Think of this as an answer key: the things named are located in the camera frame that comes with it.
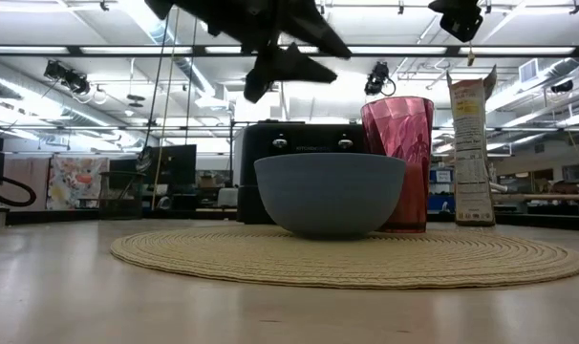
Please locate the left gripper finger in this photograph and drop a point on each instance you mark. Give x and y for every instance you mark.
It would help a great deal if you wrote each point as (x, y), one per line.
(285, 67)
(313, 28)

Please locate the red faceted plastic tumbler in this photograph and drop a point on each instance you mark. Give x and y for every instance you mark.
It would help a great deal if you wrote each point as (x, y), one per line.
(399, 124)

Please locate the blue bowl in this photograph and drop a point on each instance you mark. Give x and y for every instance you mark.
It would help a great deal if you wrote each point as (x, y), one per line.
(328, 196)

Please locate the yellow cereal box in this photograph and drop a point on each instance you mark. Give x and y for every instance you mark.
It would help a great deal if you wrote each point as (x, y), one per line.
(471, 157)

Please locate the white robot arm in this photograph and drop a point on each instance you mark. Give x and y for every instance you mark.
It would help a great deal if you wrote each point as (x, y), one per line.
(499, 187)

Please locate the white LED light strip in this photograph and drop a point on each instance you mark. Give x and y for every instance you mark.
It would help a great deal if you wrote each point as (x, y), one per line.
(27, 49)
(136, 49)
(516, 49)
(222, 49)
(394, 49)

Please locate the black four-slot toaster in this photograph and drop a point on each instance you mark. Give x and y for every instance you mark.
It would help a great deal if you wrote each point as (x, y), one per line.
(308, 138)

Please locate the white box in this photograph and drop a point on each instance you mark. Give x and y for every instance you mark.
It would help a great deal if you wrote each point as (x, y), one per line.
(227, 197)

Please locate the black monitor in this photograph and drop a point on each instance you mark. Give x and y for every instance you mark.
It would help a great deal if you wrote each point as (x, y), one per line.
(124, 165)
(175, 165)

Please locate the white sign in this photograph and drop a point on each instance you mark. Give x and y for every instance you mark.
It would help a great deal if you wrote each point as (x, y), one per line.
(443, 176)

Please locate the blue storage bin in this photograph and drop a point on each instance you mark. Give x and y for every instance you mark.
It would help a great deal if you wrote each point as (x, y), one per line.
(442, 203)

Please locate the wooden bench top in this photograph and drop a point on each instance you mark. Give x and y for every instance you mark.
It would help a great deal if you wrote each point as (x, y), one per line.
(542, 197)

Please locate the round woven tan placemat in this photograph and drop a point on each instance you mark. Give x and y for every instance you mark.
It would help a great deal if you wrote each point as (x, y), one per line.
(318, 263)

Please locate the floral printed cloth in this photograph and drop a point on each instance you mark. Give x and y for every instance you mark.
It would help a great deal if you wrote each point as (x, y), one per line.
(74, 181)

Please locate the pink panel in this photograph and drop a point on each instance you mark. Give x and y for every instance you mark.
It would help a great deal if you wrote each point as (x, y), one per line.
(27, 184)

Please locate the black ceiling camera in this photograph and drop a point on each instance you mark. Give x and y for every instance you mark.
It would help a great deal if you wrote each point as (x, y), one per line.
(378, 79)
(67, 76)
(562, 86)

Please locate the black overhead frame beam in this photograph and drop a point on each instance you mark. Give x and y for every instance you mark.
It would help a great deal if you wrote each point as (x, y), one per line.
(127, 55)

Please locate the black aluminium table frame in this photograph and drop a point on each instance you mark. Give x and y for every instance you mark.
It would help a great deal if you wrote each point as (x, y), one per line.
(79, 216)

